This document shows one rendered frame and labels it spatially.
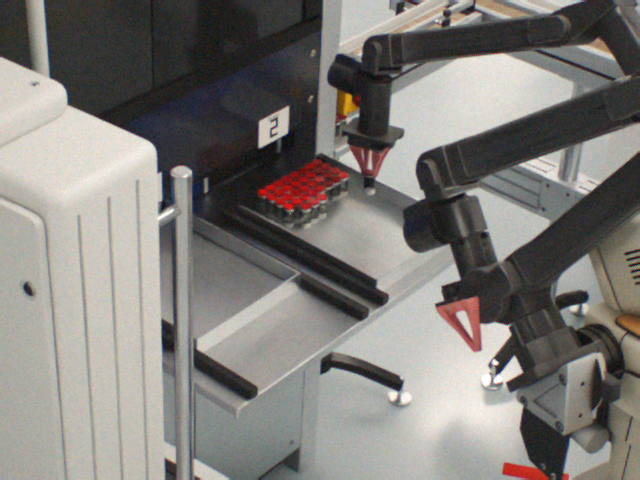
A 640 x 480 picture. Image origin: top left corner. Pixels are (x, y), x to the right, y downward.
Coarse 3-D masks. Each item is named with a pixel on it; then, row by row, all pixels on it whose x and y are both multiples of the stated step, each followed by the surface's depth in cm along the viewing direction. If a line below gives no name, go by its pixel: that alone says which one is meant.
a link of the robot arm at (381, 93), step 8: (360, 72) 244; (368, 72) 244; (360, 80) 245; (368, 80) 242; (376, 80) 242; (384, 80) 242; (392, 80) 243; (360, 88) 246; (368, 88) 242; (376, 88) 241; (384, 88) 242; (360, 96) 245; (368, 96) 243; (376, 96) 242; (384, 96) 243; (368, 104) 243; (376, 104) 243; (384, 104) 243
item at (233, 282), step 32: (192, 224) 253; (160, 256) 246; (192, 256) 247; (224, 256) 247; (256, 256) 244; (160, 288) 238; (224, 288) 239; (256, 288) 239; (288, 288) 237; (224, 320) 226
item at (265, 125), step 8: (280, 112) 259; (288, 112) 261; (264, 120) 256; (280, 120) 260; (288, 120) 262; (264, 128) 257; (280, 128) 261; (264, 136) 258; (280, 136) 262; (264, 144) 259
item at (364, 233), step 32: (352, 192) 267; (384, 192) 265; (320, 224) 257; (352, 224) 258; (384, 224) 258; (320, 256) 245; (352, 256) 249; (384, 256) 249; (416, 256) 245; (384, 288) 241
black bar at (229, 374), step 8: (168, 336) 224; (168, 344) 224; (200, 352) 221; (200, 360) 220; (208, 360) 220; (200, 368) 221; (208, 368) 219; (216, 368) 218; (224, 368) 218; (216, 376) 219; (224, 376) 217; (232, 376) 217; (240, 376) 217; (232, 384) 217; (240, 384) 215; (248, 384) 215; (240, 392) 216; (248, 392) 214; (256, 392) 215
